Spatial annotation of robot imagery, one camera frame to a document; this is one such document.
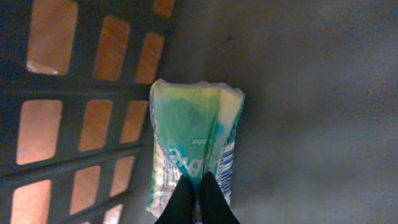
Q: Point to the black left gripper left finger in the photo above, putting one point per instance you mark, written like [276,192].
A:
[179,209]

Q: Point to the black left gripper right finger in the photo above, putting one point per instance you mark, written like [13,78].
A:
[214,208]

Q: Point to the green tissue pack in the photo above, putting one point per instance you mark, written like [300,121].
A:
[194,133]

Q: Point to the dark grey plastic basket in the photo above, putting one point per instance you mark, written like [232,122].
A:
[317,141]

